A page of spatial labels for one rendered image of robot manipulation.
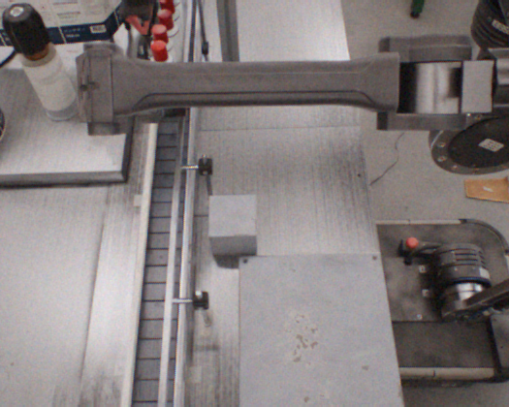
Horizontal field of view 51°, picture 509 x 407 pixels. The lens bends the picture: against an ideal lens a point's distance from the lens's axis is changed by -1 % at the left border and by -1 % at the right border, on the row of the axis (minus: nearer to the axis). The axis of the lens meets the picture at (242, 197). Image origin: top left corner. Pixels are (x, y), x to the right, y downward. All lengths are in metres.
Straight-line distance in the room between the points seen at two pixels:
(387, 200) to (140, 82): 1.78
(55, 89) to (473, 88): 0.97
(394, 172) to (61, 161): 1.46
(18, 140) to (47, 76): 0.20
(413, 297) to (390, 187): 0.64
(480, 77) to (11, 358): 0.98
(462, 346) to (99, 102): 1.46
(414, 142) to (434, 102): 1.85
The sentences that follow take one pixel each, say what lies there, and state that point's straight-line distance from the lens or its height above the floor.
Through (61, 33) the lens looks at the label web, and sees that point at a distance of 1.52.
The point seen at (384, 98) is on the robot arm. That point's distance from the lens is 0.60.
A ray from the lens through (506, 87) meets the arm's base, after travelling 0.62.
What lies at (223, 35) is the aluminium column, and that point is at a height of 1.01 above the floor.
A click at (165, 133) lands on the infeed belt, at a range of 1.31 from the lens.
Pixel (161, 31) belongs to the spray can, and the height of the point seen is 1.08.
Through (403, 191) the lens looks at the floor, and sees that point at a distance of 2.30.
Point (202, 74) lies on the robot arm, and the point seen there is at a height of 1.48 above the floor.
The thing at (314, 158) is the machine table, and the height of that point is 0.83.
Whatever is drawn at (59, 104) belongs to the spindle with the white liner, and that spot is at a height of 0.94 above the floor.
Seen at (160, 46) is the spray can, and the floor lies 1.08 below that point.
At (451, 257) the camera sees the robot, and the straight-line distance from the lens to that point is 1.72.
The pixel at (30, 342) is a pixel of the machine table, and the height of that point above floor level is 0.83.
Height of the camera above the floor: 1.88
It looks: 58 degrees down
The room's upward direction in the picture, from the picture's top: 5 degrees counter-clockwise
